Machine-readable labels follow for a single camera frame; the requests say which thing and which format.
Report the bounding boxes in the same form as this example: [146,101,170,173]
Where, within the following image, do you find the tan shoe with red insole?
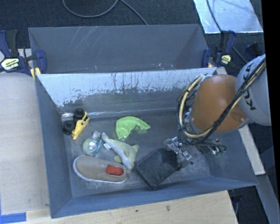
[71,151,129,189]

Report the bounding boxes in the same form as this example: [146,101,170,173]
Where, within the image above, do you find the clear bottle with green label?
[81,129,105,157]

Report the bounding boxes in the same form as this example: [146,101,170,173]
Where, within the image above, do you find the grey metal bin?
[27,8,261,220]

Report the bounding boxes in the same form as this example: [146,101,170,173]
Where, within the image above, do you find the yellow toy car black wheels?
[61,108,93,141]

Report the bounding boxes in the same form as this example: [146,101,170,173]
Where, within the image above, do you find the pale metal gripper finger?
[178,149,194,169]
[163,136,181,153]

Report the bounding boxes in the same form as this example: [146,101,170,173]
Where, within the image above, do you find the bright green plastic piece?
[114,114,152,141]

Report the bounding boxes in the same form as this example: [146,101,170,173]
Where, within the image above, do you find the black rectangular brush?
[133,146,184,192]

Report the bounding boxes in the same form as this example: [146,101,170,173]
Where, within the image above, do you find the pale wood board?
[0,50,268,216]

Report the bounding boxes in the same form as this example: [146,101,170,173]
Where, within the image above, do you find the pale green plush toy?
[100,129,142,173]

